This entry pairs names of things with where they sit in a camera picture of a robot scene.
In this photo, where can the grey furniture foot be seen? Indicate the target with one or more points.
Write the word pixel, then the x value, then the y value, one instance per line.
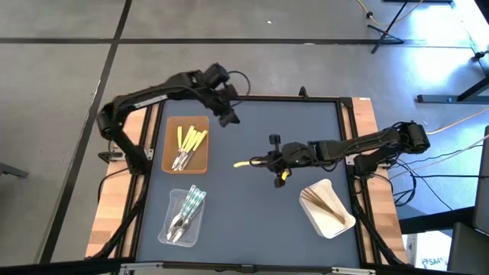
pixel 11 170

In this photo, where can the black furniture base bar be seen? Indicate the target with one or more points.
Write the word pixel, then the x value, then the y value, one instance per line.
pixel 435 220

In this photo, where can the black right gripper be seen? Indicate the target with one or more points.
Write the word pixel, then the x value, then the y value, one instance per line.
pixel 294 154

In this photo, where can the yellow tape tag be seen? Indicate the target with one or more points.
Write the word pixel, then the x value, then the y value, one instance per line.
pixel 284 175

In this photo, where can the orange translucent plastic bin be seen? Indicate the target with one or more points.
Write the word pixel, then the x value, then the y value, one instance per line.
pixel 172 126

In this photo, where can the black light stand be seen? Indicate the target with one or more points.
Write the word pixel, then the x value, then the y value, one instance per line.
pixel 389 27

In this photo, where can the grey box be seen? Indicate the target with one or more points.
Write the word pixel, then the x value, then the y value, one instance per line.
pixel 470 252

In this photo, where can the dark grey panel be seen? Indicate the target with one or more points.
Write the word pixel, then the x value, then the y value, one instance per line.
pixel 482 183

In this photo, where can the white cup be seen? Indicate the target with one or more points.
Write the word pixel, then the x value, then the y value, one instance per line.
pixel 328 229

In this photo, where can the silver metal bracket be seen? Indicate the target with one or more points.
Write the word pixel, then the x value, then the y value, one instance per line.
pixel 353 271
pixel 141 267

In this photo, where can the gold knife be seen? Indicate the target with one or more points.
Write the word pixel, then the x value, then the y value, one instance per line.
pixel 324 208

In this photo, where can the black desk leg frame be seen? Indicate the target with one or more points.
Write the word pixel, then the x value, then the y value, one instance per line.
pixel 439 99

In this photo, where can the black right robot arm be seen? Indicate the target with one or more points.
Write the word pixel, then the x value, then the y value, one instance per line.
pixel 366 145

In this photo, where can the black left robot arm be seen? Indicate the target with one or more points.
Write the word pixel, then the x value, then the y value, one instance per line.
pixel 145 99

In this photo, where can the black aluminium table frame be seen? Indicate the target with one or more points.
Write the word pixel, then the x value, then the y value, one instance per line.
pixel 286 98

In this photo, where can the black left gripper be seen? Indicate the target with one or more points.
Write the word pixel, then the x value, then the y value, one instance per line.
pixel 219 93

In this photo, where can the black camera rig bar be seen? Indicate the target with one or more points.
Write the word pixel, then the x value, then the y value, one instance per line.
pixel 76 267

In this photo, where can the clear plastic bin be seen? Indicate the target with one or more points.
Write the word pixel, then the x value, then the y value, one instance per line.
pixel 168 229

